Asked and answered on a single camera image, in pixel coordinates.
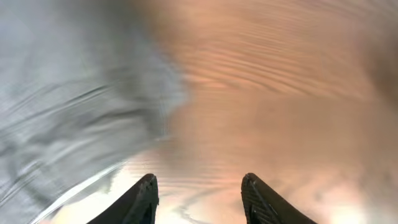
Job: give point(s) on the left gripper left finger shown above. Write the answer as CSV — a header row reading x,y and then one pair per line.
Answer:
x,y
136,206

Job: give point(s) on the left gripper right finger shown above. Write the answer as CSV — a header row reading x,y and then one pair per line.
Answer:
x,y
263,205

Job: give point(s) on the grey shorts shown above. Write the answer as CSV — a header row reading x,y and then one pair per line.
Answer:
x,y
83,87

